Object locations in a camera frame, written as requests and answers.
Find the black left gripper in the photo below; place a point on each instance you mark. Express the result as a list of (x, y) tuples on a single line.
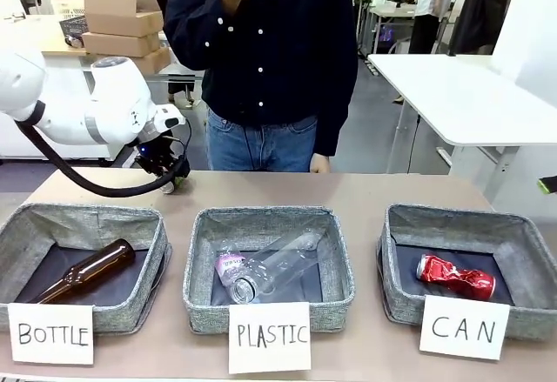
[(159, 156)]

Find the black drink can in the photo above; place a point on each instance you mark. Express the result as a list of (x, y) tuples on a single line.
[(169, 189)]

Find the plastic bottle with pink label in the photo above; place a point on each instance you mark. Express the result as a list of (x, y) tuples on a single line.
[(228, 265)]

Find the brown glass bottle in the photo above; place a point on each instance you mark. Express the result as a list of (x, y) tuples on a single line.
[(100, 261)]

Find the crushed red can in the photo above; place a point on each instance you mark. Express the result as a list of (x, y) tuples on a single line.
[(457, 276)]

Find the clear plastic bottle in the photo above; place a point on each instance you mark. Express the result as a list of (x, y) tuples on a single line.
[(278, 264)]

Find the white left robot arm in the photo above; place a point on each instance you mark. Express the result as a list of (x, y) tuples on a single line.
[(117, 95)]

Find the person's left forearm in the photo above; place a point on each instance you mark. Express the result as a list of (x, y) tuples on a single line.
[(339, 112)]

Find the person's right forearm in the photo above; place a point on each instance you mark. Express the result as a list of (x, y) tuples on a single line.
[(196, 38)]

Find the grey fabric basket bottle label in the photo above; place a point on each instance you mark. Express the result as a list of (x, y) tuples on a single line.
[(130, 225)]

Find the grey fabric basket can label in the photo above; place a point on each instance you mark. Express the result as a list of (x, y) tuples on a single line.
[(522, 247)]

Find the grey fabric basket plastic label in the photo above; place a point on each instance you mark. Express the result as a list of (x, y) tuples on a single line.
[(270, 225)]

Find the white paper sign CAN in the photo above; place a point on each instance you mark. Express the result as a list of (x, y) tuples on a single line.
[(463, 327)]

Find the dark blue plastic basket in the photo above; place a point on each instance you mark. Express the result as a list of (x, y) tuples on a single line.
[(74, 29)]

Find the person's left hand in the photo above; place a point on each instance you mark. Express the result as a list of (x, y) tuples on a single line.
[(320, 164)]

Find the closed flat cardboard box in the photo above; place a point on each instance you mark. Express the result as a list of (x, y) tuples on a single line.
[(122, 44), (152, 61)]

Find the white table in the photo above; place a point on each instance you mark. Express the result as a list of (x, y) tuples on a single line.
[(457, 95)]

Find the person in dark shirt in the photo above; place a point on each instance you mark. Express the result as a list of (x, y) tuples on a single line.
[(278, 51)]

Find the open cardboard box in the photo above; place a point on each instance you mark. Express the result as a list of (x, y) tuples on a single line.
[(122, 12)]

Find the wooden top table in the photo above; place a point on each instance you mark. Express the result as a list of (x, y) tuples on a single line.
[(48, 34)]

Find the hanging black coat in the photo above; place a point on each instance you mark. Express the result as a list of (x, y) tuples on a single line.
[(483, 8)]

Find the white paper sign PLASTIC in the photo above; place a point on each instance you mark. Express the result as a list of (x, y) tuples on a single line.
[(270, 338)]

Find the white plastic crate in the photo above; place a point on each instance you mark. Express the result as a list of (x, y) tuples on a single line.
[(65, 7)]

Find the white paper sign BOTTLE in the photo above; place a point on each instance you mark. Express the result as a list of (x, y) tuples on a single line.
[(52, 334)]

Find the bystander in white shirt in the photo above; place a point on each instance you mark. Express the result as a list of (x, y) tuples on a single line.
[(428, 3)]

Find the background workstation desk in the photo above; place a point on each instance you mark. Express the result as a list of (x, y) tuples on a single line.
[(387, 12)]

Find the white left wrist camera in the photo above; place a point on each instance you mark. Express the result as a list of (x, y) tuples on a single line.
[(169, 118)]

